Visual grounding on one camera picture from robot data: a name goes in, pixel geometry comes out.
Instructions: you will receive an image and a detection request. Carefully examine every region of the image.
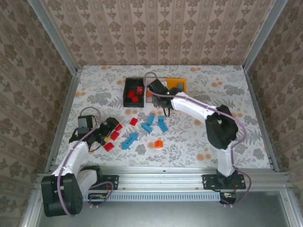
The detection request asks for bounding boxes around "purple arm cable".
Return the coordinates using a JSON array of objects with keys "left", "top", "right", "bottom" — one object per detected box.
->
[
  {"left": 53, "top": 106, "right": 114, "bottom": 217},
  {"left": 144, "top": 71, "right": 253, "bottom": 208}
]

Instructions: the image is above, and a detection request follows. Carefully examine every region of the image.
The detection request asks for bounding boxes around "white plastic bin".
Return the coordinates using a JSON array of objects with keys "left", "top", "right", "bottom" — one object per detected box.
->
[{"left": 143, "top": 77, "right": 167, "bottom": 110}]

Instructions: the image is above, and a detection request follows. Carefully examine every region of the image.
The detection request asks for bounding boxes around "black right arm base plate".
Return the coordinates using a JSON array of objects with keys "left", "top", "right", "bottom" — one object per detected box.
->
[{"left": 202, "top": 174, "right": 246, "bottom": 190}]

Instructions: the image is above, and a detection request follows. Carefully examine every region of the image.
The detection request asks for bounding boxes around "small electronics board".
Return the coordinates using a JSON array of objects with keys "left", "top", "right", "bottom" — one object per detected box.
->
[
  {"left": 88, "top": 192, "right": 107, "bottom": 202},
  {"left": 219, "top": 192, "right": 237, "bottom": 204}
]

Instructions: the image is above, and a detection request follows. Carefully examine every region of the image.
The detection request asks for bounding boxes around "long blue lego plate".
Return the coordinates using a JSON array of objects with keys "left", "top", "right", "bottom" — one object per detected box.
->
[{"left": 121, "top": 132, "right": 139, "bottom": 151}]

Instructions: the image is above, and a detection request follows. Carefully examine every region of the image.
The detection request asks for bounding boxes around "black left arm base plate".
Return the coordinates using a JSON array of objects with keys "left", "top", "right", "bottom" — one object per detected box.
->
[{"left": 77, "top": 174, "right": 119, "bottom": 190}]

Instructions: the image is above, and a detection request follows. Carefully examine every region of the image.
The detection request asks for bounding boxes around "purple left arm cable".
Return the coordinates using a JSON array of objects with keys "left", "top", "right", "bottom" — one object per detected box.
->
[{"left": 53, "top": 106, "right": 114, "bottom": 217}]

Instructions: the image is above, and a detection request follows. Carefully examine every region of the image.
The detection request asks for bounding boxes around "yellow plastic bin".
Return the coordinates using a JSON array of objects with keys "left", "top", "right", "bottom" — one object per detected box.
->
[{"left": 165, "top": 78, "right": 188, "bottom": 95}]

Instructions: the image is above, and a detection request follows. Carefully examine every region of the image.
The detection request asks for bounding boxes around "aluminium frame post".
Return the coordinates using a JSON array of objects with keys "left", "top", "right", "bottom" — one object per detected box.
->
[
  {"left": 27, "top": 0, "right": 80, "bottom": 74},
  {"left": 241, "top": 0, "right": 289, "bottom": 71}
]

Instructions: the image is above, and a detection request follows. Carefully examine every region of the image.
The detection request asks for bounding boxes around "grey metal panel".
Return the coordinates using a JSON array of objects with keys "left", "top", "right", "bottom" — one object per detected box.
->
[{"left": 21, "top": 190, "right": 303, "bottom": 227}]

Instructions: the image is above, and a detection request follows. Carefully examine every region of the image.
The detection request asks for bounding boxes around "aluminium mounting rail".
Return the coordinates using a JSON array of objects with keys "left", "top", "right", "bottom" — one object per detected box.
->
[{"left": 35, "top": 165, "right": 291, "bottom": 191}]

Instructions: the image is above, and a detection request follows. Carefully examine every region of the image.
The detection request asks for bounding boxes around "black plastic bin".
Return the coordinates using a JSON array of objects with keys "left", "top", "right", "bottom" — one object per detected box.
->
[{"left": 122, "top": 77, "right": 145, "bottom": 109}]

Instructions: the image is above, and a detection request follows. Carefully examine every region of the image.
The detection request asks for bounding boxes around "grey slotted cable duct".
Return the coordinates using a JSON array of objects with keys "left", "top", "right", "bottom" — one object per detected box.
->
[{"left": 82, "top": 192, "right": 222, "bottom": 202}]

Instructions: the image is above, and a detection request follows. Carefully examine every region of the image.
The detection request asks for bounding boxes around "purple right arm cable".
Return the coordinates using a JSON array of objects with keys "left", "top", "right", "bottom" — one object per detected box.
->
[{"left": 144, "top": 71, "right": 253, "bottom": 208}]

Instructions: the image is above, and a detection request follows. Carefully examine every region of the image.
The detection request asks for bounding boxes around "aluminium table side rail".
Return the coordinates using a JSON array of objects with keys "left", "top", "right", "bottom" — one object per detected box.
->
[
  {"left": 243, "top": 68, "right": 280, "bottom": 172},
  {"left": 45, "top": 68, "right": 83, "bottom": 173}
]

